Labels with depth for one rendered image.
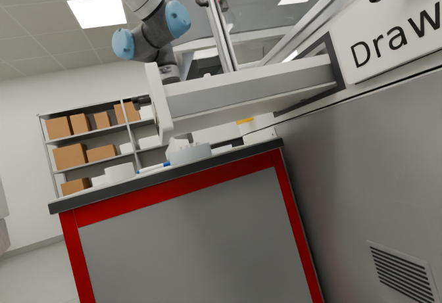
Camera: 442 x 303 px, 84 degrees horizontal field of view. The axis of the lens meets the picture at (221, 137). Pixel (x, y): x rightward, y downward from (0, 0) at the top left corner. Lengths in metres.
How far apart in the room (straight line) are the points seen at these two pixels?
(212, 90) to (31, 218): 4.87
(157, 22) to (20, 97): 4.77
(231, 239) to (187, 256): 0.12
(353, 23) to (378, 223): 0.36
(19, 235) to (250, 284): 4.77
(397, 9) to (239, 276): 0.63
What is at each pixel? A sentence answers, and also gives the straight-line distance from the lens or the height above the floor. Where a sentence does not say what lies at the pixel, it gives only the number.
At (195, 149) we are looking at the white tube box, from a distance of 0.72.
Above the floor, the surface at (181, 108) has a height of 0.85.
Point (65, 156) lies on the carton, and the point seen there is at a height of 1.28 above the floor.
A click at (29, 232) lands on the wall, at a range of 5.21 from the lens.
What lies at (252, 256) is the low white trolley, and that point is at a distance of 0.71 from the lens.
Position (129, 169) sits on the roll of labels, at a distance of 0.69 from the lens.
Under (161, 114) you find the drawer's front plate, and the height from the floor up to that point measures 0.84.
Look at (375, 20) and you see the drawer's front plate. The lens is 0.44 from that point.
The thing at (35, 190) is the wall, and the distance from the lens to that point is 5.10.
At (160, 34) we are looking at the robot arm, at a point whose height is 1.08.
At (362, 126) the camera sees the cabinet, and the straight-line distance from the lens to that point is 0.51.
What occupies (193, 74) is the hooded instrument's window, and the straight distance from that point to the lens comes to 1.44.
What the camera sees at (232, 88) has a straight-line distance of 0.43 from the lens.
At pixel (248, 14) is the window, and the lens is 0.85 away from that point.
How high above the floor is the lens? 0.77
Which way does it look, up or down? 2 degrees up
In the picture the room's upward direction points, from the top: 15 degrees counter-clockwise
